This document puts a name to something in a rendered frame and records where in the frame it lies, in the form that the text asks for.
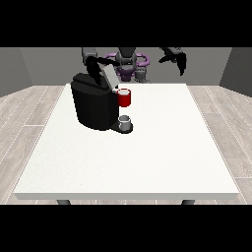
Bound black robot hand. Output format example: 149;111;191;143
85;55;118;88
157;47;188;77

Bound pale grey machine lid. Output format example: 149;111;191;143
99;62;120;90

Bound black coffee machine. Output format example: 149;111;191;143
70;72;134;134

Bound small grey coffee pod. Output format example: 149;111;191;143
135;67;148;84

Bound red pod holder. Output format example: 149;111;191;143
116;88;133;108

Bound grey robot trunk purple rings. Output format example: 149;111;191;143
102;47;152;83

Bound small grey cup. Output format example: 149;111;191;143
117;114;133;132

